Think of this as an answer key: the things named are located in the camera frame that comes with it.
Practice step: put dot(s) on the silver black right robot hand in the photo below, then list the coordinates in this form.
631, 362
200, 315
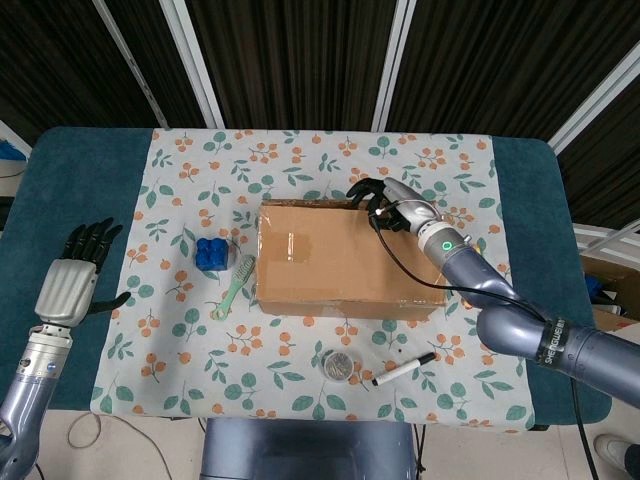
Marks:
412, 207

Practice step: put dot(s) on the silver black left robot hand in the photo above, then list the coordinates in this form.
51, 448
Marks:
65, 295

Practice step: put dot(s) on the brown cardboard box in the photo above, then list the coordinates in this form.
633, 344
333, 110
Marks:
325, 270

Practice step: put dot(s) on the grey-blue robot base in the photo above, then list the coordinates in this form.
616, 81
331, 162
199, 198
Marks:
310, 450

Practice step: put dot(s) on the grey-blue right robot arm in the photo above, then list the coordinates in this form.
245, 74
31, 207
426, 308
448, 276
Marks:
465, 270

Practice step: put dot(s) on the teal table cover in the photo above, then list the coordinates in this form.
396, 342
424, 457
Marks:
75, 190

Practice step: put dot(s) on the floral print tablecloth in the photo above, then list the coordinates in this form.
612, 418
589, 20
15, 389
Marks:
175, 200

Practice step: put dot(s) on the blue toy building block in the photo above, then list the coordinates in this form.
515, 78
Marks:
211, 255

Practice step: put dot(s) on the white and blue object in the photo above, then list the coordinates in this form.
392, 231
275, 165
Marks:
10, 147

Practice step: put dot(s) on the white marker with black cap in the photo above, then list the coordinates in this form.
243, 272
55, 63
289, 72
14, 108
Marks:
400, 371

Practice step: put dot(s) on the clear round jar of pins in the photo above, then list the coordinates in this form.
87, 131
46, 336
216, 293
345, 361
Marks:
338, 367

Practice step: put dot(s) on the white metal rack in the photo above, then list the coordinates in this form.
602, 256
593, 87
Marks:
595, 230

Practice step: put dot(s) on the dark blue plastic bag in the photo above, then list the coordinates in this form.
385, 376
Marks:
594, 289

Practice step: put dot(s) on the white shoe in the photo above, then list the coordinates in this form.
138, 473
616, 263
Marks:
610, 447

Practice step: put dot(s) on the dark blue trouser leg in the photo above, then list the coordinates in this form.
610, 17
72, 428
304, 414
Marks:
632, 457

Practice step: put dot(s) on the slanted white frame beam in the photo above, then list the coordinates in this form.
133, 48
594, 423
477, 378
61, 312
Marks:
590, 109

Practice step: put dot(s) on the thin white frame post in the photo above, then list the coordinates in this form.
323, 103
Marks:
129, 60

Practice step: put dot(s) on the wide white frame post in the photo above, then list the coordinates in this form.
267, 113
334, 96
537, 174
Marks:
192, 60

